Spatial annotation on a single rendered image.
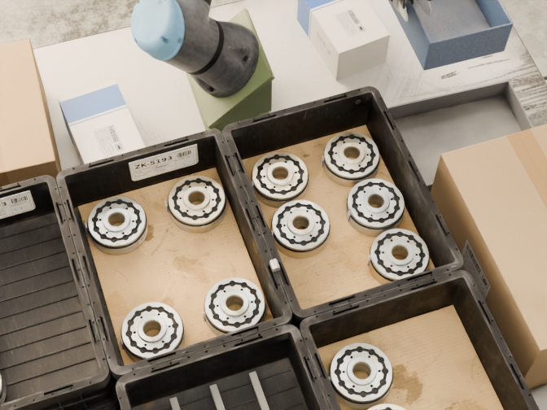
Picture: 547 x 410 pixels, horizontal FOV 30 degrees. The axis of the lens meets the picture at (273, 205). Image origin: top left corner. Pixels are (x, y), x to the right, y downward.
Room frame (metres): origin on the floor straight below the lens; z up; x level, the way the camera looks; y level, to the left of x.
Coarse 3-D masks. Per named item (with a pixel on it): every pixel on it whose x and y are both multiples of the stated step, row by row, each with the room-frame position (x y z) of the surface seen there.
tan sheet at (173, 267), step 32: (128, 192) 0.98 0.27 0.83; (160, 192) 0.98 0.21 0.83; (160, 224) 0.91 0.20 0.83; (224, 224) 0.92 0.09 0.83; (96, 256) 0.85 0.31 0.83; (128, 256) 0.85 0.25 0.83; (160, 256) 0.85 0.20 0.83; (192, 256) 0.85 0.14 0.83; (224, 256) 0.85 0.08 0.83; (128, 288) 0.78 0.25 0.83; (160, 288) 0.79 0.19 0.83; (192, 288) 0.79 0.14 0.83; (192, 320) 0.73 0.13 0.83
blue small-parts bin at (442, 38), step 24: (432, 0) 1.24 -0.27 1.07; (456, 0) 1.24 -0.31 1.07; (480, 0) 1.23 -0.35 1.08; (408, 24) 1.16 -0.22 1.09; (432, 24) 1.19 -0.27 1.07; (456, 24) 1.19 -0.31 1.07; (480, 24) 1.19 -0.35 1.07; (504, 24) 1.13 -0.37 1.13; (432, 48) 1.09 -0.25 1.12; (456, 48) 1.10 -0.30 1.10; (480, 48) 1.12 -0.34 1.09; (504, 48) 1.13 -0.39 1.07
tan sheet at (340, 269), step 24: (312, 144) 1.09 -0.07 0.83; (312, 168) 1.04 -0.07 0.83; (384, 168) 1.04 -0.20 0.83; (312, 192) 0.99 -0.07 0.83; (336, 192) 0.99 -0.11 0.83; (336, 216) 0.94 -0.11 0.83; (408, 216) 0.94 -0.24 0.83; (336, 240) 0.89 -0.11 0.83; (360, 240) 0.89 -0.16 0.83; (288, 264) 0.84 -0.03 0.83; (312, 264) 0.84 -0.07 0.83; (336, 264) 0.84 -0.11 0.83; (360, 264) 0.84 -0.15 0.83; (432, 264) 0.84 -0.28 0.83; (312, 288) 0.79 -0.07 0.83; (336, 288) 0.79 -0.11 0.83; (360, 288) 0.79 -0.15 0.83
